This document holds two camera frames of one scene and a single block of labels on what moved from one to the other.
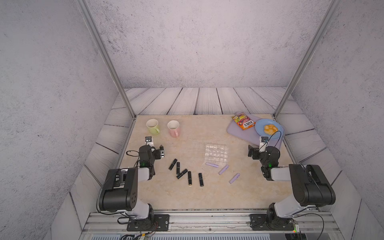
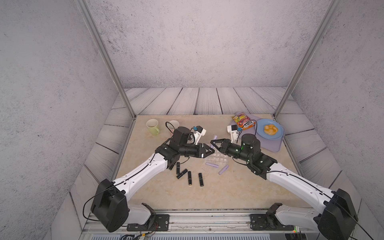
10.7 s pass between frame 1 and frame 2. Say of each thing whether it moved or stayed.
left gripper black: moved
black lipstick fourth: stayed
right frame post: stayed
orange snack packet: stayed
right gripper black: moved
